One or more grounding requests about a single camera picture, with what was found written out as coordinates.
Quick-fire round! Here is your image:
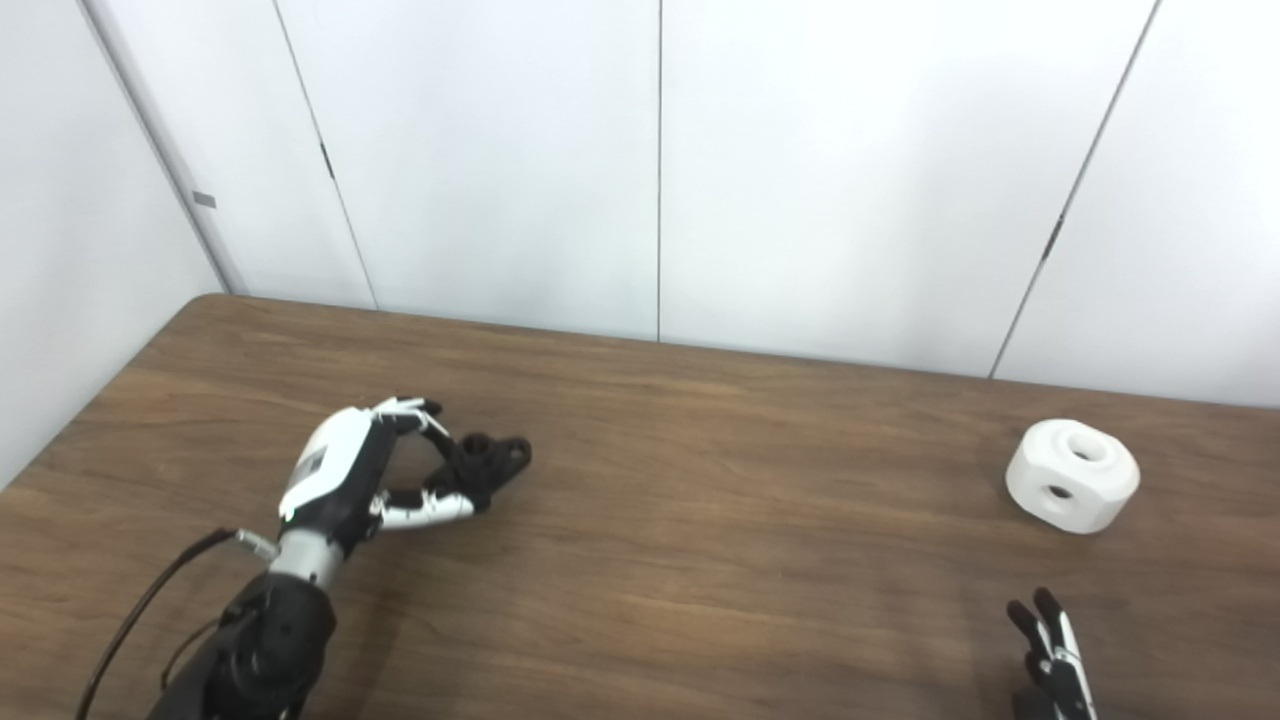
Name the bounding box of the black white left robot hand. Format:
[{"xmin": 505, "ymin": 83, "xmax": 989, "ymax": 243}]
[{"xmin": 278, "ymin": 397, "xmax": 477, "ymax": 557}]

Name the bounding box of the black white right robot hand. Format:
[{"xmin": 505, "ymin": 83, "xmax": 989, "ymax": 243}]
[{"xmin": 1006, "ymin": 587, "xmax": 1100, "ymax": 720}]

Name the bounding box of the round white plastic piece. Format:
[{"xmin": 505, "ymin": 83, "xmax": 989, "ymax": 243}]
[{"xmin": 1005, "ymin": 419, "xmax": 1141, "ymax": 535}]

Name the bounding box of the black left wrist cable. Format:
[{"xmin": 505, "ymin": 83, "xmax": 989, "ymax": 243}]
[{"xmin": 75, "ymin": 528, "xmax": 282, "ymax": 720}]

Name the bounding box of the black plastic holder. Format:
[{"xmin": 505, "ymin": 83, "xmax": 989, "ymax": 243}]
[{"xmin": 430, "ymin": 433, "xmax": 532, "ymax": 513}]

